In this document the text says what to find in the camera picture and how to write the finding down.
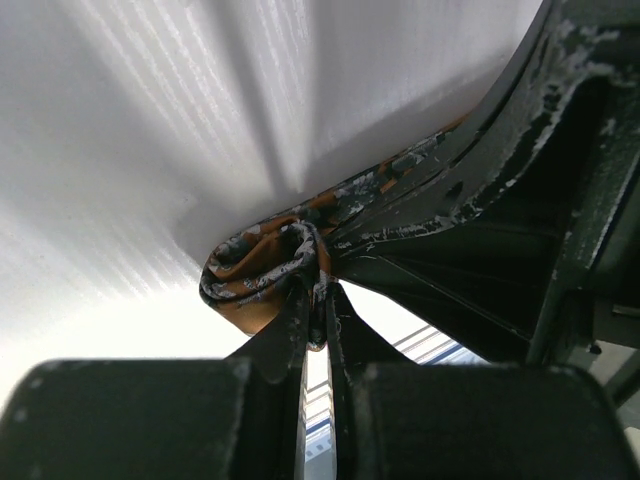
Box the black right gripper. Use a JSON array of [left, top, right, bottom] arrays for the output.
[[324, 0, 640, 411]]

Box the slotted grey cable duct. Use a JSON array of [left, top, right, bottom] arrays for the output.
[[303, 325, 487, 479]]

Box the orange grey patterned tie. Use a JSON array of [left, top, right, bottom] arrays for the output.
[[199, 121, 460, 350]]

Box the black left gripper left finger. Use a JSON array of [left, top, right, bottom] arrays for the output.
[[1, 287, 310, 479]]

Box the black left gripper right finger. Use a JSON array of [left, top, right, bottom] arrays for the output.
[[325, 284, 630, 479]]

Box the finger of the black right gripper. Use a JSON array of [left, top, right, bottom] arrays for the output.
[[333, 214, 569, 363]]

